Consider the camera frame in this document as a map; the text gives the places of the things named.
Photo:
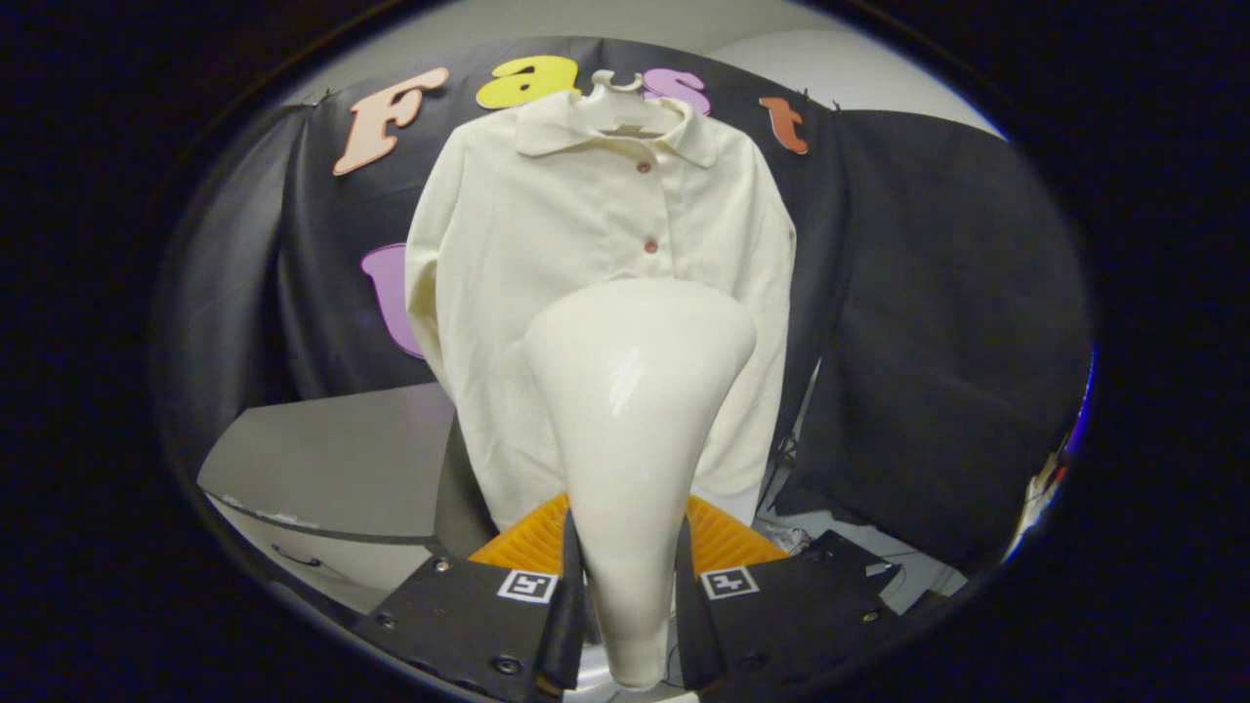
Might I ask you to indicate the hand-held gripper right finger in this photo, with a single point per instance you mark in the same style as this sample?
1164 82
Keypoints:
791 610

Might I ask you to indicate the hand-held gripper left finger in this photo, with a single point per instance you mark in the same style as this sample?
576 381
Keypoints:
469 615

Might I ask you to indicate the white garment steamer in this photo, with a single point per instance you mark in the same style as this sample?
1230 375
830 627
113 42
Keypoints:
635 410

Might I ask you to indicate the cream button-up shirt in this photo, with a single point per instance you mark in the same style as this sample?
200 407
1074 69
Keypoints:
527 254

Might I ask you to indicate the white clothes hanger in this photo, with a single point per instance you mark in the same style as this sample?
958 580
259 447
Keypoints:
605 83

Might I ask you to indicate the grey drawer cabinet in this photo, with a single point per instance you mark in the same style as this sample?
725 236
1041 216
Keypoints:
332 449

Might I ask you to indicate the black backdrop cloth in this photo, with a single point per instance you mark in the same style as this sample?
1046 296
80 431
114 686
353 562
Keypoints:
928 293

